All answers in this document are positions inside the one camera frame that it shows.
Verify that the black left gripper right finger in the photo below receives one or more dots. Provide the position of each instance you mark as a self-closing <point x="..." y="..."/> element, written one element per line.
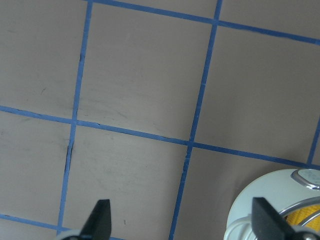
<point x="267" y="224"/>

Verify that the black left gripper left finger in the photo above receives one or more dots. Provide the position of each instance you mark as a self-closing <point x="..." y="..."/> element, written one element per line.
<point x="98" y="224"/>

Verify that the yellow corn cob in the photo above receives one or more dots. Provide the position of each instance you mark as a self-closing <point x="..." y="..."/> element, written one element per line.
<point x="302" y="215"/>

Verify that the pale green cooking pot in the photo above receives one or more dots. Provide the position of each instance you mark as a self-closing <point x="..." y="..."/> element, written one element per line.
<point x="286" y="190"/>

